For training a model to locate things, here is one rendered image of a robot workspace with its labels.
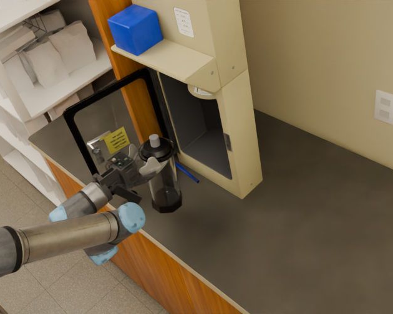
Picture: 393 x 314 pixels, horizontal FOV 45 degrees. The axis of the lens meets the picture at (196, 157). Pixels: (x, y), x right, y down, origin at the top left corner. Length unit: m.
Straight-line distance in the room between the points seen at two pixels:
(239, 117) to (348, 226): 0.48
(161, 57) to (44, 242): 0.58
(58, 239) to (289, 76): 1.07
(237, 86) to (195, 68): 0.18
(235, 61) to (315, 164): 0.57
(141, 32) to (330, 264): 0.85
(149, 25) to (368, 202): 0.87
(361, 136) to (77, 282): 1.76
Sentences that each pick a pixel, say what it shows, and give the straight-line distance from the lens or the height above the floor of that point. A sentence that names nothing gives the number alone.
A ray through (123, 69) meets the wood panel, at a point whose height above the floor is 1.39.
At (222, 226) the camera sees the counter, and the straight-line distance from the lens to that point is 1.58.
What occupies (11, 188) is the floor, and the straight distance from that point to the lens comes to 3.57.
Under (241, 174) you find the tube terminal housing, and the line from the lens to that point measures 1.57.
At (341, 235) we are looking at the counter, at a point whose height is 0.94.
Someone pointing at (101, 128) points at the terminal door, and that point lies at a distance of 1.55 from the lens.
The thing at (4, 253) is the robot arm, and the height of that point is 1.49.
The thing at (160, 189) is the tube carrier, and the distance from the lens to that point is 1.46.
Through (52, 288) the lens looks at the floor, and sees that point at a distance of 2.87.
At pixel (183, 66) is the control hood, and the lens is 1.26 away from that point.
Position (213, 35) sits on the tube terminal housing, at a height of 1.57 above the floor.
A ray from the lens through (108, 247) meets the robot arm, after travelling 1.28.
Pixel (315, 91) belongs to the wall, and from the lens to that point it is 1.76.
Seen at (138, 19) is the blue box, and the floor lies 1.60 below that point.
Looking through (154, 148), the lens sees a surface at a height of 1.27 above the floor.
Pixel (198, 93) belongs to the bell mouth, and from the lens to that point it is 1.46.
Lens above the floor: 2.18
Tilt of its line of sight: 43 degrees down
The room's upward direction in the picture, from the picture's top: 15 degrees counter-clockwise
